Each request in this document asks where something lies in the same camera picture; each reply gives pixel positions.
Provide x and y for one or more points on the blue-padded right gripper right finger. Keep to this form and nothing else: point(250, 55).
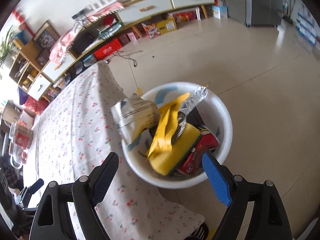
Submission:
point(268, 220)

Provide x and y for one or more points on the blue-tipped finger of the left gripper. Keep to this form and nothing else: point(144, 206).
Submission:
point(25, 195)

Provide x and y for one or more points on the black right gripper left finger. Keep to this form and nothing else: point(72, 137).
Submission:
point(52, 219)

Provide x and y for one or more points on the red snack package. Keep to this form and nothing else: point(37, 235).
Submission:
point(207, 142)

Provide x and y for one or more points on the yellow sponge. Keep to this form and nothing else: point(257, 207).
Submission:
point(166, 162)

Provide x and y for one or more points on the yellow snack wrapper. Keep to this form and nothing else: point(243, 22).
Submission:
point(173, 119)

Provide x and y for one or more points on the white printed snack wrapper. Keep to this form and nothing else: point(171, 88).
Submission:
point(132, 116)

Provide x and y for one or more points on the white patterned trash bin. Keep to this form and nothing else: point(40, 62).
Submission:
point(216, 118)

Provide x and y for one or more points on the clear jar with red label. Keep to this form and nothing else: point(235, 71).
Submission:
point(20, 141)

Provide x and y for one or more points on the cherry print tablecloth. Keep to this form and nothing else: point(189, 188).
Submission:
point(74, 134)

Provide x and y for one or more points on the wooden shelf unit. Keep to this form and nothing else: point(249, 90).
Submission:
point(32, 56)

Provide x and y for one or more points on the pink cloth on cabinet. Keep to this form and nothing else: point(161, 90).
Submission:
point(65, 42)

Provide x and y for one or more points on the potted green plant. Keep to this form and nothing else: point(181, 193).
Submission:
point(6, 46)

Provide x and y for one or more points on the red box under cabinet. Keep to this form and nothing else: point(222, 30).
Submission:
point(108, 49)

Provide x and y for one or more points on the long white TV cabinet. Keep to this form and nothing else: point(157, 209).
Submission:
point(136, 12)

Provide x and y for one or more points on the stacked blue white boxes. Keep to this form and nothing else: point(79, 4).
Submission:
point(305, 26)

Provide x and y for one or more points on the yellow cardboard box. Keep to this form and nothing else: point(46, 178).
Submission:
point(155, 29)

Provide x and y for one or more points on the silver refrigerator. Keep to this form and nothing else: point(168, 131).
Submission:
point(256, 12)

